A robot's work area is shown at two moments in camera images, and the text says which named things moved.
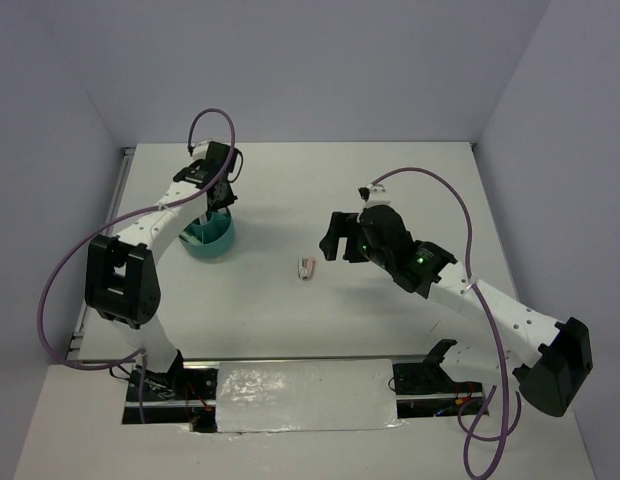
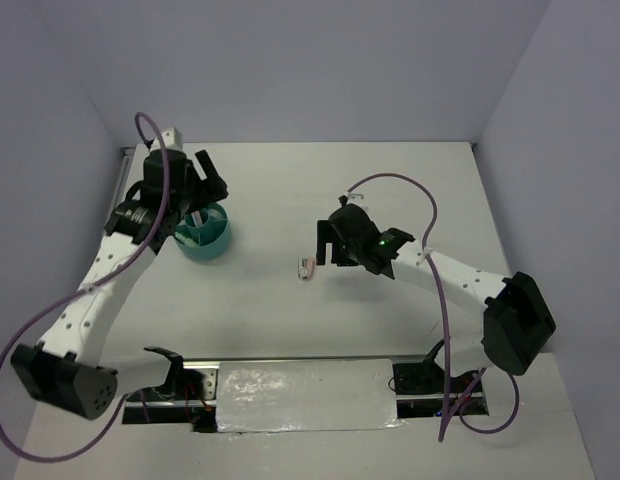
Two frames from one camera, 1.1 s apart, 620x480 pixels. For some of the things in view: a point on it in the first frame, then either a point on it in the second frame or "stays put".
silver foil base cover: [310, 395] stays put
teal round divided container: [211, 239] stays put
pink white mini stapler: [306, 265] stays put
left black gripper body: [229, 198] -> [196, 193]
